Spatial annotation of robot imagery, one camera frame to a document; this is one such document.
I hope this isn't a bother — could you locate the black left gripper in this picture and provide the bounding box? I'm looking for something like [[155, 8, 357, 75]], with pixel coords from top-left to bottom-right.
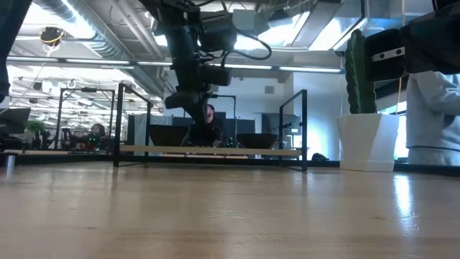
[[164, 25, 213, 127]]

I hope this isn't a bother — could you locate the person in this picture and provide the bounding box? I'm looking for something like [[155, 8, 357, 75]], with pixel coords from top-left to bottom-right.
[[70, 122, 109, 151], [405, 70, 460, 167], [181, 104, 224, 147]]

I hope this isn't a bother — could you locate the grey partition screen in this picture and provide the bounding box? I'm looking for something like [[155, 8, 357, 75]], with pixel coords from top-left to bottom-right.
[[126, 114, 174, 147]]

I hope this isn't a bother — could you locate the black metal wooden rack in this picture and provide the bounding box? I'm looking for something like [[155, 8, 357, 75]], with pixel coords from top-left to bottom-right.
[[113, 82, 154, 168]]

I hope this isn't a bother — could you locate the long ceiling light strip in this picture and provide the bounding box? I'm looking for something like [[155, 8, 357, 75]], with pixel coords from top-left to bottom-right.
[[6, 56, 344, 74]]

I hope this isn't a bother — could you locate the green leafy plant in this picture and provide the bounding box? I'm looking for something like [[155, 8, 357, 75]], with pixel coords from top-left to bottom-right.
[[24, 119, 47, 145]]

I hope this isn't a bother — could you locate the tall green cactus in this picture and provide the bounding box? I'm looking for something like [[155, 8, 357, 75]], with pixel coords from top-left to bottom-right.
[[344, 28, 378, 115]]

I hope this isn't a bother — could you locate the dark computer monitor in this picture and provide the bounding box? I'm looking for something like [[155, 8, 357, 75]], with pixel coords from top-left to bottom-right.
[[0, 106, 32, 135]]

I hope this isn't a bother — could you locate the white plant pot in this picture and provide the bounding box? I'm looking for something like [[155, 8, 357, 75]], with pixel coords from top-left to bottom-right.
[[336, 113, 400, 173]]

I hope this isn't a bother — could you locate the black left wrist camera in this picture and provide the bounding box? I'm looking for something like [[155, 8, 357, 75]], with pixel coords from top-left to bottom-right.
[[201, 64, 233, 87]]

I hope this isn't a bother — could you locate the silver ventilation duct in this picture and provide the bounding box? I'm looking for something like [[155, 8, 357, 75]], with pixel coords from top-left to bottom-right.
[[35, 0, 173, 98]]

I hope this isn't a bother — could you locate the black wire dish rack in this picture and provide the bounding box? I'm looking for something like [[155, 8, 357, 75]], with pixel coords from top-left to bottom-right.
[[278, 88, 309, 172]]

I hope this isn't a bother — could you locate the black table edge rail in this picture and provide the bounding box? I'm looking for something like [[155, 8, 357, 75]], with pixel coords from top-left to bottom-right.
[[0, 152, 460, 177]]

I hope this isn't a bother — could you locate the silver metal post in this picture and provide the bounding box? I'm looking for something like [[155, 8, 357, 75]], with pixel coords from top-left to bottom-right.
[[4, 153, 17, 178]]

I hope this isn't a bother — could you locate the yellow cord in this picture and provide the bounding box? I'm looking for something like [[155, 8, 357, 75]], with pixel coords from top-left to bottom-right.
[[395, 77, 403, 116]]

